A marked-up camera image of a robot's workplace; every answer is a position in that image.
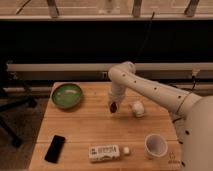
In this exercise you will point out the white paper cup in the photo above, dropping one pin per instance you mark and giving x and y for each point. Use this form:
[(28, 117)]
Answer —
[(155, 146)]

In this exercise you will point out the white labelled bottle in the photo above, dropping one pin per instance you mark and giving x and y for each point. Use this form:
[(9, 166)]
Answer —
[(104, 153)]

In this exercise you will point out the green ceramic bowl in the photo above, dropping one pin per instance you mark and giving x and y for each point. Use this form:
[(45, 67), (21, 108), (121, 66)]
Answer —
[(67, 95)]

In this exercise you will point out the white sponge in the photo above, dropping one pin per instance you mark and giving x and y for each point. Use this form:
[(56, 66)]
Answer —
[(138, 109)]

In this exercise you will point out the red chili pepper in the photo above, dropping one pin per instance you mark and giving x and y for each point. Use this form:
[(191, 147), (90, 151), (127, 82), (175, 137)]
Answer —
[(113, 107)]

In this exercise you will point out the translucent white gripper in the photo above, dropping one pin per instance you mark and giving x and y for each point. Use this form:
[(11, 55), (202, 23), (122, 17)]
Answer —
[(113, 100)]

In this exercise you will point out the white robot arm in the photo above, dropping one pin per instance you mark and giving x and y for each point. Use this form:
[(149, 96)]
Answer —
[(197, 148)]

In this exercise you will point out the black smartphone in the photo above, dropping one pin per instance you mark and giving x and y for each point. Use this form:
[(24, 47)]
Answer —
[(54, 150)]

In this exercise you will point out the thin black rod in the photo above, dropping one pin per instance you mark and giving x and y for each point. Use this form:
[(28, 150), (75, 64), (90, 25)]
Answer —
[(146, 38)]

